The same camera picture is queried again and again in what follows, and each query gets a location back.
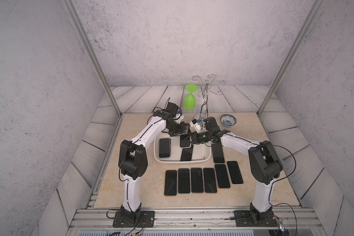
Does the mint green case phone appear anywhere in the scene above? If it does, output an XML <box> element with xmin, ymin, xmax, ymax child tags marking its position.
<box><xmin>159</xmin><ymin>138</ymin><xmax>171</xmax><ymax>158</ymax></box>

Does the pale pink case phone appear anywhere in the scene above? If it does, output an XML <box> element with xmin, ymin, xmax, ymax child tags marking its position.
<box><xmin>215</xmin><ymin>164</ymin><xmax>231</xmax><ymax>189</ymax></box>

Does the metal glass rack stand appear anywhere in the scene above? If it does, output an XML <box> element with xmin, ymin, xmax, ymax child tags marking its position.
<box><xmin>192</xmin><ymin>74</ymin><xmax>227</xmax><ymax>125</ymax></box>

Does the light green case phone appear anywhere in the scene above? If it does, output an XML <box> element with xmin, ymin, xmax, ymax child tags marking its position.
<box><xmin>178</xmin><ymin>168</ymin><xmax>191</xmax><ymax>194</ymax></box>

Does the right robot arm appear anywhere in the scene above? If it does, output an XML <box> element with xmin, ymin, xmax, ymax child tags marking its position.
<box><xmin>189</xmin><ymin>117</ymin><xmax>283</xmax><ymax>225</ymax></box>

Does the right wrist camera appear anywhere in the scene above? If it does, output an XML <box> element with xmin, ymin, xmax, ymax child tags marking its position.
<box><xmin>189</xmin><ymin>119</ymin><xmax>203</xmax><ymax>133</ymax></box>

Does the pink case phone front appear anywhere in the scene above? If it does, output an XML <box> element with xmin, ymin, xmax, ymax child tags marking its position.
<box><xmin>203</xmin><ymin>168</ymin><xmax>217</xmax><ymax>193</ymax></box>

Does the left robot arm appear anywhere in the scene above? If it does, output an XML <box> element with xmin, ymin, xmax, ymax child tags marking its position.
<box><xmin>119</xmin><ymin>102</ymin><xmax>191</xmax><ymax>223</ymax></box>

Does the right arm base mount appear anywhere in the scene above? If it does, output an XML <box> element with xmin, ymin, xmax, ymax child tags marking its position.
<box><xmin>234</xmin><ymin>210</ymin><xmax>279</xmax><ymax>227</ymax></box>

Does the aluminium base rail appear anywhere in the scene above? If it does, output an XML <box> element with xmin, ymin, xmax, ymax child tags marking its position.
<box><xmin>67</xmin><ymin>205</ymin><xmax>326</xmax><ymax>236</ymax></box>

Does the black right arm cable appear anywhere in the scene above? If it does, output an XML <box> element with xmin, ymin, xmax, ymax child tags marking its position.
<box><xmin>265</xmin><ymin>144</ymin><xmax>298</xmax><ymax>236</ymax></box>

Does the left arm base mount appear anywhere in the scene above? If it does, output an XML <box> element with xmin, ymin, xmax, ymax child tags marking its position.
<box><xmin>113</xmin><ymin>209</ymin><xmax>155</xmax><ymax>228</ymax></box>

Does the grey green case phone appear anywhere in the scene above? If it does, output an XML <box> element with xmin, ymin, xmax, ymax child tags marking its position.
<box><xmin>180</xmin><ymin>134</ymin><xmax>191</xmax><ymax>148</ymax></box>

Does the blue white porcelain bowl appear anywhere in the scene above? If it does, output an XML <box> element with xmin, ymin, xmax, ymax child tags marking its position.
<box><xmin>220</xmin><ymin>114</ymin><xmax>237</xmax><ymax>127</ymax></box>

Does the white plastic storage box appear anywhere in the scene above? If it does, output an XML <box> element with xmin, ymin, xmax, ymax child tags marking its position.
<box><xmin>153</xmin><ymin>133</ymin><xmax>212</xmax><ymax>164</ymax></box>

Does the blue purple case phone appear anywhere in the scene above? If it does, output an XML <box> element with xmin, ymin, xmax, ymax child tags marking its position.
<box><xmin>227</xmin><ymin>161</ymin><xmax>244</xmax><ymax>184</ymax></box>

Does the green plastic wine glass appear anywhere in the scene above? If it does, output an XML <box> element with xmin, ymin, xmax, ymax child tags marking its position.
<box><xmin>183</xmin><ymin>84</ymin><xmax>198</xmax><ymax>111</ymax></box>

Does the black phone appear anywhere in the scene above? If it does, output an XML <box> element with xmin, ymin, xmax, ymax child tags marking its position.
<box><xmin>164</xmin><ymin>170</ymin><xmax>178</xmax><ymax>196</ymax></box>

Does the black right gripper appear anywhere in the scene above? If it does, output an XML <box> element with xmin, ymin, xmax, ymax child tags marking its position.
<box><xmin>183</xmin><ymin>131</ymin><xmax>212</xmax><ymax>144</ymax></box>

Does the pink case phone behind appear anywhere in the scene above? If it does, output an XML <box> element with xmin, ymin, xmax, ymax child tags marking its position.
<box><xmin>190</xmin><ymin>168</ymin><xmax>204</xmax><ymax>193</ymax></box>

